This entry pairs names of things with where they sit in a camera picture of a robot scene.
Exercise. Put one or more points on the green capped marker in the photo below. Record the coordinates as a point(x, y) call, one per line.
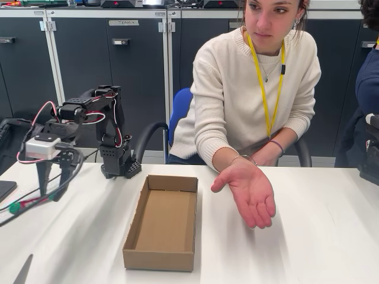
point(14, 208)

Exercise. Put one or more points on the person's right forearm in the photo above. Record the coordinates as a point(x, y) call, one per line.
point(225, 159)

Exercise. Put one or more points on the person's left forearm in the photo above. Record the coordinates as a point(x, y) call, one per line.
point(287, 134)

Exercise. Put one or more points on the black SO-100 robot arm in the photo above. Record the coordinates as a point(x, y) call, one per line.
point(114, 118)

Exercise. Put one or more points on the person in cream sweater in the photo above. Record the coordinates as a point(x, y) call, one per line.
point(237, 88)

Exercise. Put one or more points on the person in navy top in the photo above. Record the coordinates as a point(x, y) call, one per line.
point(368, 88)

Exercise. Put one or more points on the person's right hand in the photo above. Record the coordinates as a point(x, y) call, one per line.
point(251, 192)

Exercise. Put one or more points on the person's left hand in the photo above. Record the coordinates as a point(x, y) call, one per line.
point(268, 155)

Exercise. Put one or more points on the dark laptop corner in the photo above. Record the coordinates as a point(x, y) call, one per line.
point(6, 189)

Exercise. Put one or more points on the black backpack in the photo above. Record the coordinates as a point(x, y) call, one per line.
point(12, 133)

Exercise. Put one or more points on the grey metal edge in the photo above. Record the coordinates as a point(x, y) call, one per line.
point(23, 272)

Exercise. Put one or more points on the open brown cardboard box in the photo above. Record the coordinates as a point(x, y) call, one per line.
point(163, 225)

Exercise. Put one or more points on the blue office chair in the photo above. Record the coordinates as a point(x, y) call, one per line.
point(179, 106)

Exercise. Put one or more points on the grey tape team label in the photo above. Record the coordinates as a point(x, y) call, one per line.
point(123, 22)

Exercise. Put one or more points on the clear drinking glass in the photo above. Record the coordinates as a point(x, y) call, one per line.
point(72, 2)

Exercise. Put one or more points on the green flat case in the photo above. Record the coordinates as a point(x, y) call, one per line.
point(44, 2)

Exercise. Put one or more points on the silver grey device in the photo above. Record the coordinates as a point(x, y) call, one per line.
point(154, 2)

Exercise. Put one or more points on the purple wrist band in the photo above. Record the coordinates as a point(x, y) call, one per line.
point(279, 147)

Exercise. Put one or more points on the black device with white part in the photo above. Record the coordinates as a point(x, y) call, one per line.
point(371, 165)

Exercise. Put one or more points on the white gripper camera box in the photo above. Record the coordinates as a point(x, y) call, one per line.
point(41, 149)

